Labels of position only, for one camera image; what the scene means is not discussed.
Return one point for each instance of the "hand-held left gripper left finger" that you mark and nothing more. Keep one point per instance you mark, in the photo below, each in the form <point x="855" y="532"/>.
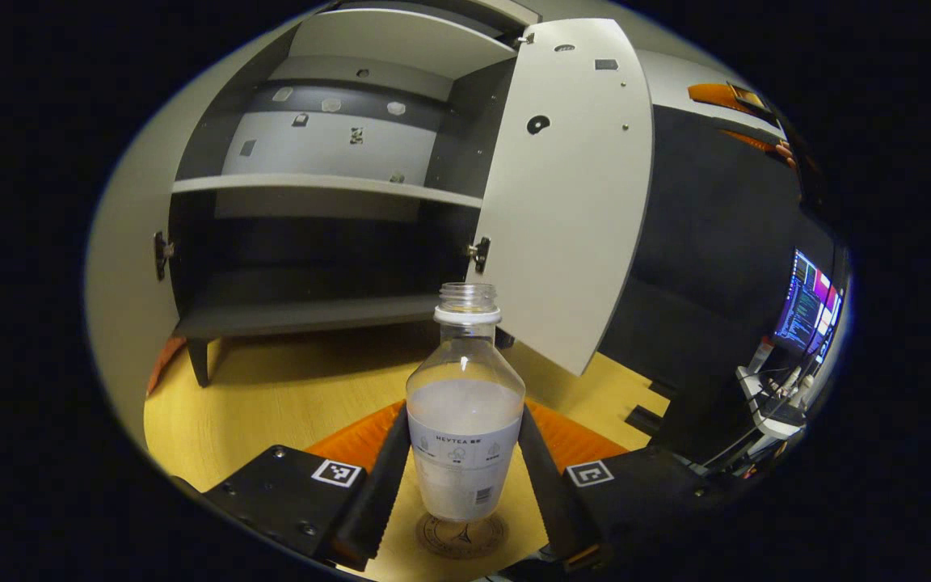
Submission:
<point x="377" y="493"/>

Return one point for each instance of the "computer monitor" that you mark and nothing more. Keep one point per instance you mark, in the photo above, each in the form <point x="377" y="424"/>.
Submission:
<point x="805" y="307"/>

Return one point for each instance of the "white door with cat sticker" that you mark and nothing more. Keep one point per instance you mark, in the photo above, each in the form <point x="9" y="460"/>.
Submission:
<point x="579" y="202"/>

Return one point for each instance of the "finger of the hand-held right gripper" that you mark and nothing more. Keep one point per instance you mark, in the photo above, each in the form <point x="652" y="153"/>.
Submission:
<point x="752" y="140"/>
<point x="728" y="95"/>

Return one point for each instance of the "black stand foot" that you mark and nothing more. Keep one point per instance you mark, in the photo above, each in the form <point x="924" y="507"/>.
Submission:
<point x="661" y="389"/>
<point x="643" y="419"/>

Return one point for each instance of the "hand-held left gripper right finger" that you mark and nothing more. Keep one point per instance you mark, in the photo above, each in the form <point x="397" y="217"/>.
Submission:
<point x="554" y="501"/>

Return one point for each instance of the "round brown coaster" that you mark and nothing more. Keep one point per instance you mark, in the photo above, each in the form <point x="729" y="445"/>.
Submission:
<point x="465" y="540"/>

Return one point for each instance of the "clear plastic bottle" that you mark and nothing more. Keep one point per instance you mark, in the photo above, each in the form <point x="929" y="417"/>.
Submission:
<point x="465" y="404"/>

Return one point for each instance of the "white cabinet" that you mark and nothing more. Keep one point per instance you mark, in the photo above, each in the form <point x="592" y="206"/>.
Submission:
<point x="312" y="259"/>

